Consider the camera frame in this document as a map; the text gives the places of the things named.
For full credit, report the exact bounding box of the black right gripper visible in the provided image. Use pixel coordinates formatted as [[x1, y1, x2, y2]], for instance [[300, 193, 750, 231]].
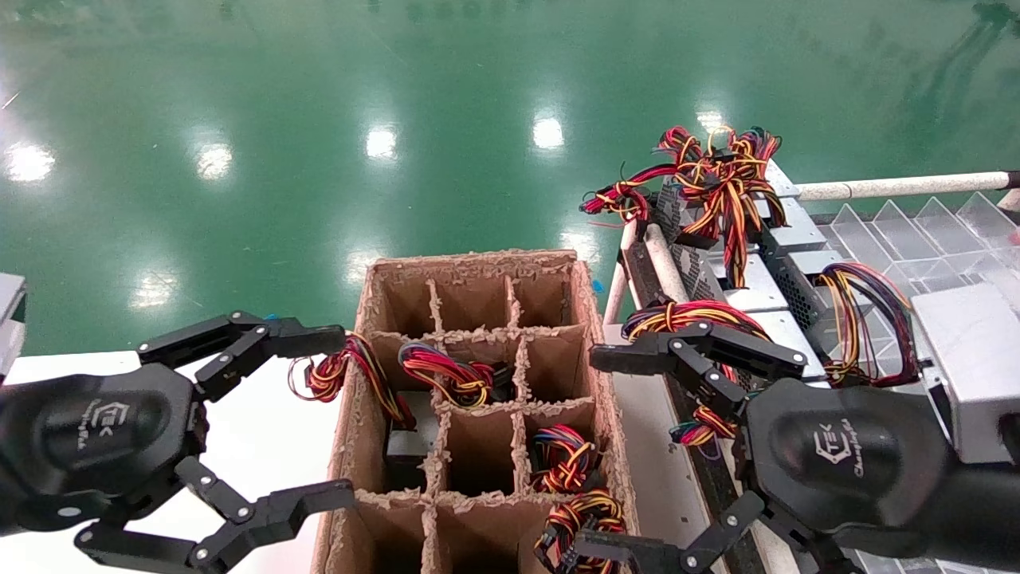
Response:
[[572, 321, 957, 574]]

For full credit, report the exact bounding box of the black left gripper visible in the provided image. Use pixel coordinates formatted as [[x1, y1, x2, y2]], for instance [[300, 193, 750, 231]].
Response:
[[0, 311, 356, 574]]

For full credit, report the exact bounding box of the silver power supply with wires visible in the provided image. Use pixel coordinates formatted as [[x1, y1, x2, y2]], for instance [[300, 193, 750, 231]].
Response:
[[669, 403, 746, 447], [288, 331, 441, 489], [757, 195, 830, 256], [530, 425, 598, 493], [534, 489, 628, 574], [622, 299, 827, 382], [398, 343, 515, 409], [777, 251, 923, 389], [582, 163, 718, 248], [668, 243, 790, 313], [657, 126, 800, 289]]

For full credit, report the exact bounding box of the brown cardboard divider box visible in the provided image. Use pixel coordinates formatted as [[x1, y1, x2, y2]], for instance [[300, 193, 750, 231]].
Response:
[[311, 249, 641, 574]]

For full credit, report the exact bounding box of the long white rack pipe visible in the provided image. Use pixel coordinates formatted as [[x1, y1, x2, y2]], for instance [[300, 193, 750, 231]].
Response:
[[797, 170, 1020, 202]]

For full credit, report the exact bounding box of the transparent plastic divider tray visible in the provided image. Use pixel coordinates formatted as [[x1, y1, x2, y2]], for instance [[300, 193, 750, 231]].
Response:
[[817, 191, 1020, 383]]

